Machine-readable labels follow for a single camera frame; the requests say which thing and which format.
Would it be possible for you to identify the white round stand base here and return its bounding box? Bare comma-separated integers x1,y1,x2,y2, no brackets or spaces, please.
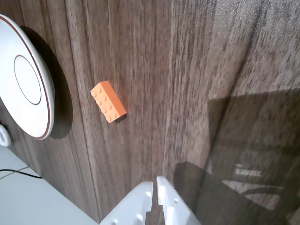
0,124,12,147

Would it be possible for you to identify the white plate with brown rings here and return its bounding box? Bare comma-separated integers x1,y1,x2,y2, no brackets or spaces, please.
0,14,56,141

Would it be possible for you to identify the orange lego block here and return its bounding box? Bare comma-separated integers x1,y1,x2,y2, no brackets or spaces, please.
90,80,128,124

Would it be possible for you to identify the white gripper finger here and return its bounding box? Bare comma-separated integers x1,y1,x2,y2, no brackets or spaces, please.
99,180,154,225
156,176,201,225

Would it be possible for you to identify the thin black floor cable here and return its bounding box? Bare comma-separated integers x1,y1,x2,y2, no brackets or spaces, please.
0,169,43,180

